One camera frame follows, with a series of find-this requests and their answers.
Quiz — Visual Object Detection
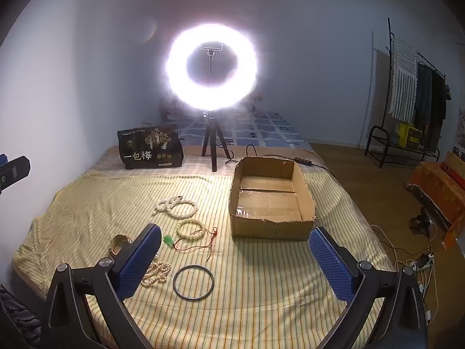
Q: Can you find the orange patterned cloth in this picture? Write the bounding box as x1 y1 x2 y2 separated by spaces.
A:
405 151 465 250

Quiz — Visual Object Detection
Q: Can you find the bright ring light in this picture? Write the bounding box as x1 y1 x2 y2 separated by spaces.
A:
165 24 258 111

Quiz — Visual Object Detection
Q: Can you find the green pendant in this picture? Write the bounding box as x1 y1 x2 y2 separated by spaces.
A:
163 226 219 262

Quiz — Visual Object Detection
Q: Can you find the cream bead bracelet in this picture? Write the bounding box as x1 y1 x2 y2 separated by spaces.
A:
176 219 203 238

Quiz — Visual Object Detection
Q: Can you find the red strap wristwatch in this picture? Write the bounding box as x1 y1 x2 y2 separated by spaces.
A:
109 234 134 258

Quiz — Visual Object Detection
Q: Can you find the blue patterned sheet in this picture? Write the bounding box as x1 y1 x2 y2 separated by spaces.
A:
174 111 314 150

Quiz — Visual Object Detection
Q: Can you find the black gadget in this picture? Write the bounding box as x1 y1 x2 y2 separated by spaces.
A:
410 206 435 236

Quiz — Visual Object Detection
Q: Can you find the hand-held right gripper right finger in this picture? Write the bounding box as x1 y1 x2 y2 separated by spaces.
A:
308 226 429 349

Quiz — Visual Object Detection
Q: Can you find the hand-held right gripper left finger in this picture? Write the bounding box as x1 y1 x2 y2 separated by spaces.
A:
40 223 162 349

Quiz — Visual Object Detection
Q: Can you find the phone holder clamp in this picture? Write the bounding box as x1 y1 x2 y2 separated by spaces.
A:
200 42 223 88

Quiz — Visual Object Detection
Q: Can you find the black cable with inline controller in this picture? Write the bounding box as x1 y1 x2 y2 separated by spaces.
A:
224 145 328 171

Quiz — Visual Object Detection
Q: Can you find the beige checked sheet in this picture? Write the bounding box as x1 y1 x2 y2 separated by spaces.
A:
89 145 329 177

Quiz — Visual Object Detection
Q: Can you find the black hanging garment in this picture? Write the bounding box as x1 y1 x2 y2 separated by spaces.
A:
430 69 448 150

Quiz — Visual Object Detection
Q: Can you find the yellow box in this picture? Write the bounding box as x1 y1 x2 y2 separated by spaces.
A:
398 123 424 149

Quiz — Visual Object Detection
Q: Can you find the tan mattress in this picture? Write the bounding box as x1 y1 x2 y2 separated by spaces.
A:
310 145 398 270

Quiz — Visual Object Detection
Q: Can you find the cardboard box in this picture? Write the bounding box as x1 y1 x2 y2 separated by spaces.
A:
228 156 317 241

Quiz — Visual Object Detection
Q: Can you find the small pearl bead string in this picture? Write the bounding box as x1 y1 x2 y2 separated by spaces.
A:
140 261 172 288

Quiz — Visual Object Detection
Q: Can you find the grey-green hanging garment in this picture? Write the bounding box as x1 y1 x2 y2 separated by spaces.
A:
414 62 434 129

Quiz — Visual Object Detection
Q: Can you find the thin dark bangle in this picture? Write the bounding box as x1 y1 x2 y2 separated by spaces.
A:
172 265 215 302

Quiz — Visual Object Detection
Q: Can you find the black printed bag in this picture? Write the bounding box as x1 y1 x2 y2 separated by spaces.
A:
117 124 184 170

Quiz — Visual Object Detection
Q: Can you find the white power strip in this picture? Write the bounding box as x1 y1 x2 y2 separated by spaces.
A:
414 252 435 272

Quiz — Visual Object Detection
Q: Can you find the white twisted pearl necklace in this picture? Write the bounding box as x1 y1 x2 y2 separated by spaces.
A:
154 195 198 220

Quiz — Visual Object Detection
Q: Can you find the black clothes rack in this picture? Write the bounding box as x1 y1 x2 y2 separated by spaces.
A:
365 17 451 170

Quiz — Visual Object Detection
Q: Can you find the black tripod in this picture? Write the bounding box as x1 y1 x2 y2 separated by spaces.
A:
201 111 233 172

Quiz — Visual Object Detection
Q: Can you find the white cable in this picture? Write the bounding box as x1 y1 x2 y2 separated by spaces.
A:
370 223 437 326

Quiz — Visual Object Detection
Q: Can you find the white striped towel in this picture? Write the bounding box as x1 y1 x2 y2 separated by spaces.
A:
387 36 418 122

